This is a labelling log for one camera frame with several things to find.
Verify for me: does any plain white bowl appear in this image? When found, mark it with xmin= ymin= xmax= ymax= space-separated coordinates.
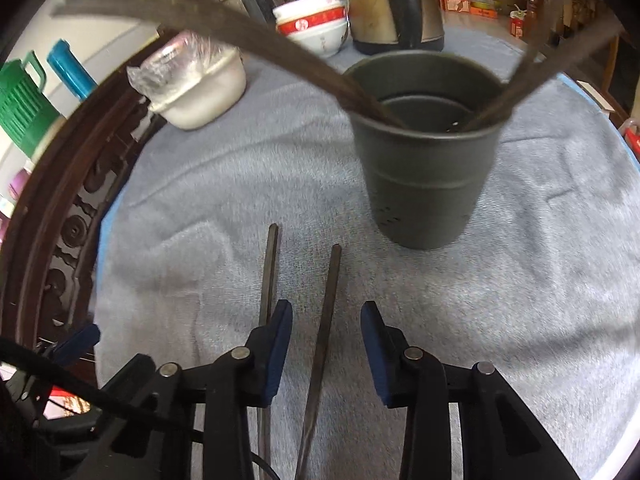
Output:
xmin=147 ymin=49 xmax=248 ymax=132

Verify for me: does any grey tablecloth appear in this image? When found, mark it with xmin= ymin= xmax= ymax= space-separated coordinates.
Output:
xmin=92 ymin=25 xmax=640 ymax=480

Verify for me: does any white printed bowl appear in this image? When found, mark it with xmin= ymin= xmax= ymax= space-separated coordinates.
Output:
xmin=285 ymin=20 xmax=350 ymax=59

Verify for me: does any dark metal utensil holder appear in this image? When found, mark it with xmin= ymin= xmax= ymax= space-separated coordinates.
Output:
xmin=342 ymin=51 xmax=503 ymax=251

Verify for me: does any blue thermos jug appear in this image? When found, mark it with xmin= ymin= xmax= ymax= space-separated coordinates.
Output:
xmin=46 ymin=39 xmax=99 ymax=104

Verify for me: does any red banded white bowl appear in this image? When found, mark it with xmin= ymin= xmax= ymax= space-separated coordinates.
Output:
xmin=272 ymin=0 xmax=348 ymax=37

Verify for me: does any carved dark wooden table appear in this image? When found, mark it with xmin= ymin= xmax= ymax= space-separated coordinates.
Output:
xmin=0 ymin=67 xmax=167 ymax=386

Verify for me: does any black cable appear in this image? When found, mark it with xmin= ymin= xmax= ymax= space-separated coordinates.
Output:
xmin=0 ymin=336 xmax=282 ymax=480

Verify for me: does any green thermos jug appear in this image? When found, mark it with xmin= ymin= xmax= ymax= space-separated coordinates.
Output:
xmin=0 ymin=50 xmax=62 ymax=162

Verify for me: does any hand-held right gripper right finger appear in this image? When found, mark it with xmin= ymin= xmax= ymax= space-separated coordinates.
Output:
xmin=360 ymin=300 xmax=583 ymax=480

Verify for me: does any clear plastic bag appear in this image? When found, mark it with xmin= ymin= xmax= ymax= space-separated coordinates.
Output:
xmin=126 ymin=29 xmax=239 ymax=111

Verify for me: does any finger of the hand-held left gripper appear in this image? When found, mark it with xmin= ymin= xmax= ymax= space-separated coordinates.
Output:
xmin=51 ymin=322 xmax=101 ymax=366

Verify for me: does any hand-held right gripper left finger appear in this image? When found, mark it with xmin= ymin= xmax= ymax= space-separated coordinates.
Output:
xmin=97 ymin=299 xmax=294 ymax=480

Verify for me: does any light blue undercloth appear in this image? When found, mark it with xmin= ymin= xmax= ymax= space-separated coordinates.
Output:
xmin=95 ymin=72 xmax=640 ymax=281

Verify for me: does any purple plastic container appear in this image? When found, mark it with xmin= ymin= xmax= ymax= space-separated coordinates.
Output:
xmin=8 ymin=167 xmax=34 ymax=202

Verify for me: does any steel electric kettle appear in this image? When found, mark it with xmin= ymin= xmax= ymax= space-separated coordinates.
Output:
xmin=342 ymin=0 xmax=446 ymax=56

